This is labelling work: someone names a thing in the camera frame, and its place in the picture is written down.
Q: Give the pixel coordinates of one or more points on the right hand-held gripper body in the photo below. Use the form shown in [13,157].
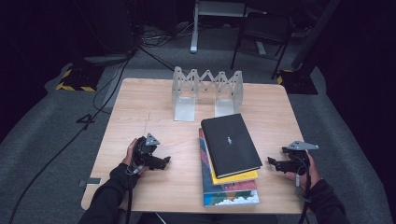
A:
[299,161]

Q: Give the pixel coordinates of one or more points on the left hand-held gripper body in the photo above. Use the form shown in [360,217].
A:
[141,154]

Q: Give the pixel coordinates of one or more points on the yellow paperback book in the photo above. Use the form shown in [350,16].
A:
[239,178]

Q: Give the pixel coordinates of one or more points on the red colourful paperback book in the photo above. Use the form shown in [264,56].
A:
[239,186]

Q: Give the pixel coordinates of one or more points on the black hardcover book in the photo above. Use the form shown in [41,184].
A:
[232,144]

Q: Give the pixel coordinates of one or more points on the extendable metal bookend rack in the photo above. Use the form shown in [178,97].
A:
[184,107]

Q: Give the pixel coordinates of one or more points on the blue paperback book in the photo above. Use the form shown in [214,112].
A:
[230,199]

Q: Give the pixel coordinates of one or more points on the person's left hand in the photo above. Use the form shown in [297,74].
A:
[128,157]

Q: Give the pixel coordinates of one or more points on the person's right hand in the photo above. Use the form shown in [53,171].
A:
[313,175]

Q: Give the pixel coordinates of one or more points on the black yellow striped stand base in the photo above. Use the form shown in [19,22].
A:
[299,82]
[77,79]

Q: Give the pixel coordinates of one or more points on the person's legs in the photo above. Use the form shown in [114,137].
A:
[202,219]

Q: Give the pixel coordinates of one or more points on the black folding chair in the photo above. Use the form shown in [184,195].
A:
[264,28]

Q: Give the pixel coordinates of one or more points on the grey table bracket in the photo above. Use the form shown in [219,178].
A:
[91,181]

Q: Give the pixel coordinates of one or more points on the white desk frame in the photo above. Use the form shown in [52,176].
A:
[218,9]

